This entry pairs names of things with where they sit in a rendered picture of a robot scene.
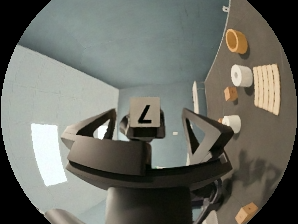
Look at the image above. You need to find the orange-brown open cup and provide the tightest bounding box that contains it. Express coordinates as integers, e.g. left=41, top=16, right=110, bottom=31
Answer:
left=226, top=29, right=247, bottom=54

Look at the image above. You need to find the small square wooden pallet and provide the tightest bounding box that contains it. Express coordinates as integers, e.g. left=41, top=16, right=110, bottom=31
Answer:
left=253, top=64, right=281, bottom=115

